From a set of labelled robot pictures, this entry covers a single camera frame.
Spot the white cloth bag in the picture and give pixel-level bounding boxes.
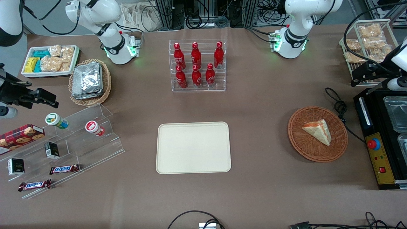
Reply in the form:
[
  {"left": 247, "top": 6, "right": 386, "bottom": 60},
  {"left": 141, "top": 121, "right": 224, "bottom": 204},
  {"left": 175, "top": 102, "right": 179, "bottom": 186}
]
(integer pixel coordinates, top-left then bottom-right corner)
[{"left": 120, "top": 3, "right": 160, "bottom": 32}]

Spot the triangular sandwich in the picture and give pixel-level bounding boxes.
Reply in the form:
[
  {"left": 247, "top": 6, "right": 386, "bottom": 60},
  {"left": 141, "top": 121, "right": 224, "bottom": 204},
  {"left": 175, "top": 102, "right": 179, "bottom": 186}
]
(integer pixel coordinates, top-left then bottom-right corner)
[{"left": 302, "top": 119, "right": 332, "bottom": 146}]

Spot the black looped cable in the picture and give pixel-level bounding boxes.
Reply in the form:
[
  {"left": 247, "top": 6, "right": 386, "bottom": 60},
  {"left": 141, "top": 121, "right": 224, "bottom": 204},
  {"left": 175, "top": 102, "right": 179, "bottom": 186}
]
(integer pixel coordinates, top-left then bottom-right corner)
[{"left": 167, "top": 210, "right": 225, "bottom": 229}]

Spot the black cable with connector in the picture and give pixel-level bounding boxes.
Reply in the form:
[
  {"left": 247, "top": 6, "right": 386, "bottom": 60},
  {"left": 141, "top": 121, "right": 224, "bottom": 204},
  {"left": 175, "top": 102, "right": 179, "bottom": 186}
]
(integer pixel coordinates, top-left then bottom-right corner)
[{"left": 289, "top": 211, "right": 407, "bottom": 229}]

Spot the oval light wicker basket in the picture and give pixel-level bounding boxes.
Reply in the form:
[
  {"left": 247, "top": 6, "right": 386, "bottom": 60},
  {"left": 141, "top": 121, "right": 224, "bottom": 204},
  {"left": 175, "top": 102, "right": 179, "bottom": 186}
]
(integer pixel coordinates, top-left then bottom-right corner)
[{"left": 68, "top": 59, "right": 112, "bottom": 107}]

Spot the round brown wicker basket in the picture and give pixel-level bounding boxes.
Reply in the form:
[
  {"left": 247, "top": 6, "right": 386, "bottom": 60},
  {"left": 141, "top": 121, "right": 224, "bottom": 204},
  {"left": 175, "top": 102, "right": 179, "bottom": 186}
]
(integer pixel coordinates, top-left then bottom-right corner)
[{"left": 288, "top": 106, "right": 348, "bottom": 163}]

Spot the grey metal bar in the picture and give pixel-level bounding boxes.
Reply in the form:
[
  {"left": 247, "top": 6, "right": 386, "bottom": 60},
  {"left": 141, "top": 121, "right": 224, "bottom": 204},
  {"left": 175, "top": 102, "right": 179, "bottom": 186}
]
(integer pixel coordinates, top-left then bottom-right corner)
[{"left": 368, "top": 78, "right": 395, "bottom": 96}]

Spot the snickers chocolate bar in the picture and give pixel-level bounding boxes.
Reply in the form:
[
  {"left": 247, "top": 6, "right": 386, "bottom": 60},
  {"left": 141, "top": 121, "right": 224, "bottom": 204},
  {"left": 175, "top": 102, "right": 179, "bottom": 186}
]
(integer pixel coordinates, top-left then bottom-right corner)
[
  {"left": 49, "top": 164, "right": 81, "bottom": 175},
  {"left": 18, "top": 179, "right": 52, "bottom": 192}
]

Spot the cream plastic tray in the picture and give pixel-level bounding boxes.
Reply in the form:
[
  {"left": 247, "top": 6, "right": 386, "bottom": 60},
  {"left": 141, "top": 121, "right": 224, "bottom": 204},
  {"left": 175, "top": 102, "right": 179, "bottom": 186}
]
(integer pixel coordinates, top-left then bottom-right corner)
[{"left": 156, "top": 122, "right": 231, "bottom": 174}]

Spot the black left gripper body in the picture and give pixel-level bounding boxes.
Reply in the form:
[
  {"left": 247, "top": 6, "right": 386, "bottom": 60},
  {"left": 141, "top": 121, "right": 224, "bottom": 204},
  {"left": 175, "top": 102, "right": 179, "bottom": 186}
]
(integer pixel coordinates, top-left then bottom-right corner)
[{"left": 370, "top": 62, "right": 401, "bottom": 84}]

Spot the yellow snack pack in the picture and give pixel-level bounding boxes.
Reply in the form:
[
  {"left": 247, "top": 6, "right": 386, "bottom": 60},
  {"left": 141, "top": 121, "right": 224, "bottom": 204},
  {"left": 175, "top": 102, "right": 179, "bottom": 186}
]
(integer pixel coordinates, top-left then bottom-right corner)
[{"left": 24, "top": 57, "right": 40, "bottom": 73}]

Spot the green lid yogurt cup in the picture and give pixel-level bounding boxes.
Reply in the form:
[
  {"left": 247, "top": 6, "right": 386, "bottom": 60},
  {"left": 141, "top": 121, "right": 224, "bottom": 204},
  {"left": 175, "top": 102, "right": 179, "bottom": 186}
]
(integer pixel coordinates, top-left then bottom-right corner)
[{"left": 45, "top": 113, "right": 69, "bottom": 130}]

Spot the black appliance power cable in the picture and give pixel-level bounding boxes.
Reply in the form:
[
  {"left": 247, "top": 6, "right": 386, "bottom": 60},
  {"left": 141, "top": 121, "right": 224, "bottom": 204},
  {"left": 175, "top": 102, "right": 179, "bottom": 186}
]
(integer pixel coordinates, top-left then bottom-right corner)
[{"left": 324, "top": 87, "right": 366, "bottom": 144}]

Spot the red tartan cookie box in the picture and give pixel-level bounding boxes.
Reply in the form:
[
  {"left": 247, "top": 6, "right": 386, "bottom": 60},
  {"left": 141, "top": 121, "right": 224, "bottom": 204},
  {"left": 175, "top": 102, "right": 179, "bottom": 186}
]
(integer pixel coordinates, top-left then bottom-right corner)
[{"left": 0, "top": 124, "right": 45, "bottom": 156}]

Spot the red cola bottle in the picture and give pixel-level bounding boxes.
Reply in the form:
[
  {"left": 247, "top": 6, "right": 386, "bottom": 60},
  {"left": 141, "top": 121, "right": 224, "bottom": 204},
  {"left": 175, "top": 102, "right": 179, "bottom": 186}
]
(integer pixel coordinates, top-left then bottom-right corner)
[
  {"left": 192, "top": 65, "right": 203, "bottom": 88},
  {"left": 174, "top": 43, "right": 186, "bottom": 70},
  {"left": 205, "top": 63, "right": 216, "bottom": 88},
  {"left": 176, "top": 65, "right": 188, "bottom": 89},
  {"left": 214, "top": 41, "right": 224, "bottom": 69},
  {"left": 191, "top": 42, "right": 202, "bottom": 69}
]

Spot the clear acrylic stepped shelf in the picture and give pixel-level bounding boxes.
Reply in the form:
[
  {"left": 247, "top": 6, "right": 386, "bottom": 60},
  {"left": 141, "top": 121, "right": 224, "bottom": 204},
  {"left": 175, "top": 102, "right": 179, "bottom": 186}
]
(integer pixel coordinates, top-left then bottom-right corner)
[{"left": 0, "top": 103, "right": 126, "bottom": 200}]

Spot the aluminium frame rack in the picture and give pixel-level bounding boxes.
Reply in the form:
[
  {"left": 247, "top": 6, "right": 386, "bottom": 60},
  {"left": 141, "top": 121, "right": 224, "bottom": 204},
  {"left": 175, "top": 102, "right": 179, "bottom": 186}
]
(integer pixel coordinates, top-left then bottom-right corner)
[{"left": 154, "top": 0, "right": 185, "bottom": 31}]

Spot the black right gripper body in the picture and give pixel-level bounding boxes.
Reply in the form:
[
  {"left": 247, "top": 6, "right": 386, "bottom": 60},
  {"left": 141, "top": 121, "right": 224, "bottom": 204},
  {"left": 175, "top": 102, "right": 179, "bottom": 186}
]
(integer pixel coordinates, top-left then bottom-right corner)
[{"left": 0, "top": 73, "right": 39, "bottom": 107}]

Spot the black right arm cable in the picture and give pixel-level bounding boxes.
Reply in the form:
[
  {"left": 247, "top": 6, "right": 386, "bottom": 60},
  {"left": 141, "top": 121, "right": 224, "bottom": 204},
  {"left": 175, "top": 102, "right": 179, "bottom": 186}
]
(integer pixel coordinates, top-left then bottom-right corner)
[{"left": 22, "top": 0, "right": 80, "bottom": 36}]

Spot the black appliance with yellow panel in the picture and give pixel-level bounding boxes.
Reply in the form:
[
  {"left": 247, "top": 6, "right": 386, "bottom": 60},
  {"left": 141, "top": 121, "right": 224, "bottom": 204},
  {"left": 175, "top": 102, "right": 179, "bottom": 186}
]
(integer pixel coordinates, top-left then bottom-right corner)
[{"left": 353, "top": 87, "right": 407, "bottom": 191}]

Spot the small black carton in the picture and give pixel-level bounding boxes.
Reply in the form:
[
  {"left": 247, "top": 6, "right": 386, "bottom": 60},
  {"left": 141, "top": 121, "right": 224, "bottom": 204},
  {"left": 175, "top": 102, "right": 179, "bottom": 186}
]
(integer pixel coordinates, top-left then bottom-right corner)
[
  {"left": 7, "top": 158, "right": 25, "bottom": 176},
  {"left": 44, "top": 142, "right": 60, "bottom": 159}
]

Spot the white wire rack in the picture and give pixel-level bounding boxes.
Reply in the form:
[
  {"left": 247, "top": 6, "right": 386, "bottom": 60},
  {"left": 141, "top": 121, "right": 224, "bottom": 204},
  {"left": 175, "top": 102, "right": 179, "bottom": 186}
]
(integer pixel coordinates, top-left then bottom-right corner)
[{"left": 338, "top": 19, "right": 400, "bottom": 87}]

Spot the white rectangular snack bin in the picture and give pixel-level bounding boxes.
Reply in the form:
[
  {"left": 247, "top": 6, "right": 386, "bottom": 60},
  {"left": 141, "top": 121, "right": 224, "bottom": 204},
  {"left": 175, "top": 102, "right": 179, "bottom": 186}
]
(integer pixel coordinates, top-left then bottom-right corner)
[{"left": 21, "top": 45, "right": 80, "bottom": 79}]

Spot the red lid yogurt cup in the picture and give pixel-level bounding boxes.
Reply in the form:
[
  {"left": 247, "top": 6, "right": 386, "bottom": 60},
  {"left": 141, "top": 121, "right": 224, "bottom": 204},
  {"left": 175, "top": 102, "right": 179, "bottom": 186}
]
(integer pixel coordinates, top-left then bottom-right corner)
[{"left": 85, "top": 120, "right": 105, "bottom": 137}]

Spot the clear acrylic bottle rack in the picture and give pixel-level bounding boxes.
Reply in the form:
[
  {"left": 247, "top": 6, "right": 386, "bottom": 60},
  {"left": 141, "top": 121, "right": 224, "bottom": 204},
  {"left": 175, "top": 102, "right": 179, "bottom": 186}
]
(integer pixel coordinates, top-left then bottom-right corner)
[{"left": 169, "top": 39, "right": 226, "bottom": 93}]

